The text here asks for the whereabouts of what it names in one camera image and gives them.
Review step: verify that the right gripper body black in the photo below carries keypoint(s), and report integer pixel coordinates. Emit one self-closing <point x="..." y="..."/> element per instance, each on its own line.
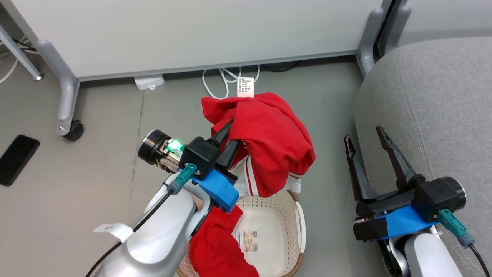
<point x="388" y="204"/>

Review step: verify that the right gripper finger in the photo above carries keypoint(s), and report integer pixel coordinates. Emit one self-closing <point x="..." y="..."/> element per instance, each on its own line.
<point x="357" y="173"/>
<point x="399" y="165"/>

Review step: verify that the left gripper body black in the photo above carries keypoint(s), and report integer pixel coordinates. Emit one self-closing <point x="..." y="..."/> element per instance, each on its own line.
<point x="157" y="148"/>

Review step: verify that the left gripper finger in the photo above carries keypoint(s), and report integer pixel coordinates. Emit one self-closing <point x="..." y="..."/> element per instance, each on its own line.
<point x="230" y="156"/>
<point x="223" y="135"/>

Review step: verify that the red jersey with white stripes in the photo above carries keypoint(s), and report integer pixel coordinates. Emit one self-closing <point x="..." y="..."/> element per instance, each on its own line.
<point x="273" y="142"/>

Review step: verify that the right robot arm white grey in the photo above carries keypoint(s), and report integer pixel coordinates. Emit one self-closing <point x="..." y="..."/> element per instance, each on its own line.
<point x="426" y="257"/>

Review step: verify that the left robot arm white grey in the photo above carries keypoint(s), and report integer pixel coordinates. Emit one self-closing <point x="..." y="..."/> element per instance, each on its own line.
<point x="161" y="238"/>

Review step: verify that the grey fabric seat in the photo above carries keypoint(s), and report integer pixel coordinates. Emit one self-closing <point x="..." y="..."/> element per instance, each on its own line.
<point x="442" y="107"/>

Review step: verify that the cream plastic laundry basket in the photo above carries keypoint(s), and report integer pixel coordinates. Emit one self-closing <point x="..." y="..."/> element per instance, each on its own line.
<point x="276" y="227"/>

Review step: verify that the white power adapter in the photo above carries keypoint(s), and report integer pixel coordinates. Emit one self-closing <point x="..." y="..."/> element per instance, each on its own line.
<point x="149" y="82"/>

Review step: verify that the printed paper label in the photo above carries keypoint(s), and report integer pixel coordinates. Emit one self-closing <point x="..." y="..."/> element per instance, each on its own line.
<point x="246" y="241"/>

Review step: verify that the white paper tag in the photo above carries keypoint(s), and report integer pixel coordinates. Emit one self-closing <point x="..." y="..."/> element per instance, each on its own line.
<point x="113" y="230"/>

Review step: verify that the plain red garment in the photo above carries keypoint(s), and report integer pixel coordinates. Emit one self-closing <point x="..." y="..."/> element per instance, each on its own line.
<point x="215" y="250"/>

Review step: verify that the white partition panel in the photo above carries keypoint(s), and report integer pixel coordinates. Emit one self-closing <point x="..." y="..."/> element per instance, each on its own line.
<point x="449" y="17"/>
<point x="192" y="30"/>

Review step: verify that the grey partition leg with caster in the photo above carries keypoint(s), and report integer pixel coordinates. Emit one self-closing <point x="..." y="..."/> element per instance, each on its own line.
<point x="65" y="88"/>

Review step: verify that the black smartphone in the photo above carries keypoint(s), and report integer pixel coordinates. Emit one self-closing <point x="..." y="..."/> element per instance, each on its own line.
<point x="17" y="159"/>

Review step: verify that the grey metal table leg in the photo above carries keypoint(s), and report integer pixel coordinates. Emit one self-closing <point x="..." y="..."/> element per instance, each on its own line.
<point x="19" y="54"/>

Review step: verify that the right blue camera mount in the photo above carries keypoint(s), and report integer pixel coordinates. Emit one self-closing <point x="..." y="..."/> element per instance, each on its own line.
<point x="403" y="223"/>

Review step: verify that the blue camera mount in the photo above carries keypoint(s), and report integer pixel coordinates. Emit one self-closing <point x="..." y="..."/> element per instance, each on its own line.
<point x="403" y="223"/>
<point x="219" y="192"/>

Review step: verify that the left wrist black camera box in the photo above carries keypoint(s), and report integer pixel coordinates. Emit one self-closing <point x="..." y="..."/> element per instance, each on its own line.
<point x="200" y="156"/>

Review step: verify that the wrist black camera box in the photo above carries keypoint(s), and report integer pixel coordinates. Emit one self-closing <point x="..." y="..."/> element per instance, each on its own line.
<point x="436" y="198"/>
<point x="200" y="156"/>

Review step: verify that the left blue camera mount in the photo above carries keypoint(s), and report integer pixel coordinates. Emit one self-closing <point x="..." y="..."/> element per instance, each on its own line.
<point x="219" y="192"/>

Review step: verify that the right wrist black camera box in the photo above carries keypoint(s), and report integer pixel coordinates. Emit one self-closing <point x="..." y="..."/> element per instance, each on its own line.
<point x="436" y="198"/>

